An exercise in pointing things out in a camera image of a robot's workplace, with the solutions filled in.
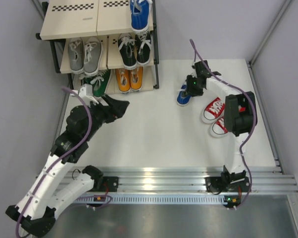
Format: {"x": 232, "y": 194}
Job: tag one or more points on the orange sneaker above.
{"x": 123, "y": 80}
{"x": 136, "y": 78}

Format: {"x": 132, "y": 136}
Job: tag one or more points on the grey slotted cable duct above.
{"x": 176, "y": 199}

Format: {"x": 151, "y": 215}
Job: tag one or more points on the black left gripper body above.
{"x": 110, "y": 114}

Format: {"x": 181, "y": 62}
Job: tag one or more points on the aluminium mounting rail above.
{"x": 192, "y": 180}

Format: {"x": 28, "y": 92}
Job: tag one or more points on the blue sneaker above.
{"x": 140, "y": 13}
{"x": 183, "y": 97}

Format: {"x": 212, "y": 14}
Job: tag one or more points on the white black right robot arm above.
{"x": 239, "y": 120}

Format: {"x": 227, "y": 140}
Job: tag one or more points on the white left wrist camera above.
{"x": 86, "y": 94}

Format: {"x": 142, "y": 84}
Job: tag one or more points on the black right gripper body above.
{"x": 192, "y": 87}

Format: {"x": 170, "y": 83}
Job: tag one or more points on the green sneaker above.
{"x": 82, "y": 77}
{"x": 101, "y": 81}

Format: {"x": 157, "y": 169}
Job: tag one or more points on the beige black shoe shelf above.
{"x": 66, "y": 19}

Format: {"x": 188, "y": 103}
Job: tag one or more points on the grey sneaker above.
{"x": 93, "y": 50}
{"x": 75, "y": 53}

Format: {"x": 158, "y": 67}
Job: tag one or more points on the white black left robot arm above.
{"x": 38, "y": 211}

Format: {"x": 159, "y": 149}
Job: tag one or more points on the black sneaker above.
{"x": 126, "y": 44}
{"x": 143, "y": 46}

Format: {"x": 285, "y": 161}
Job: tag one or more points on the red sneaker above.
{"x": 218, "y": 128}
{"x": 213, "y": 111}

